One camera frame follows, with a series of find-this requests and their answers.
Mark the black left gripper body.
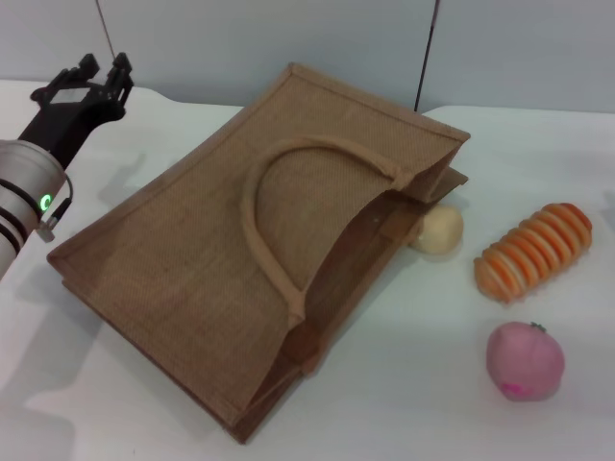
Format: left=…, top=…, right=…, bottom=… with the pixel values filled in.
left=18, top=70, right=130, bottom=170

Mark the brown jute handbag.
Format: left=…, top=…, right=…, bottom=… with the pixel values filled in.
left=46, top=61, right=471, bottom=431

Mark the beige round bun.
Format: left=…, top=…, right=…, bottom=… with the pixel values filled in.
left=409, top=203, right=465, bottom=256

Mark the orange striped bread roll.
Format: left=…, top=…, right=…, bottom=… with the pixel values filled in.
left=474, top=202, right=594, bottom=303

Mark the pink toy peach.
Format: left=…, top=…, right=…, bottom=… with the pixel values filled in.
left=485, top=320, right=566, bottom=402

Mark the thin dark arm cable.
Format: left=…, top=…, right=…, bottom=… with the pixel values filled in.
left=45, top=175, right=75, bottom=227

